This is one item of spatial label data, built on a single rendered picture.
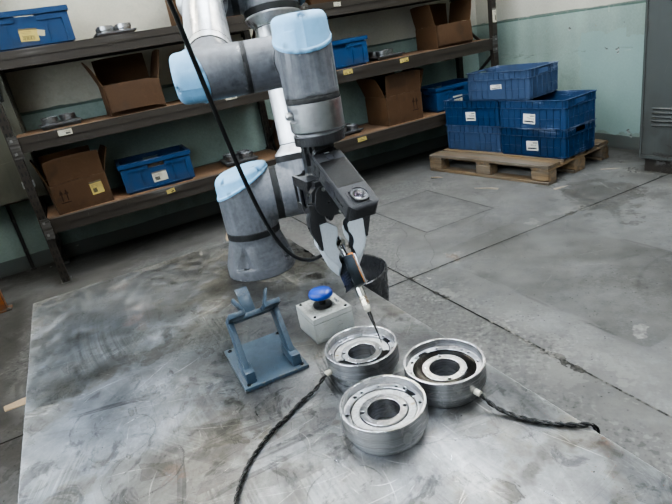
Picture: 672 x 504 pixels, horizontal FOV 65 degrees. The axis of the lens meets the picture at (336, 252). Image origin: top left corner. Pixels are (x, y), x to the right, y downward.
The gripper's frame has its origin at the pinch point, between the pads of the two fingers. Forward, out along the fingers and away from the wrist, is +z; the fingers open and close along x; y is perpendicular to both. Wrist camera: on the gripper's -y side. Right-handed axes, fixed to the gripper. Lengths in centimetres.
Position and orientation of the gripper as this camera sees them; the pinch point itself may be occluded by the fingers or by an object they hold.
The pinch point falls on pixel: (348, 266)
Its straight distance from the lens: 79.4
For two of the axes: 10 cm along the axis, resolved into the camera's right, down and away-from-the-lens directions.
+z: 1.7, 9.1, 3.8
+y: -4.2, -2.8, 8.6
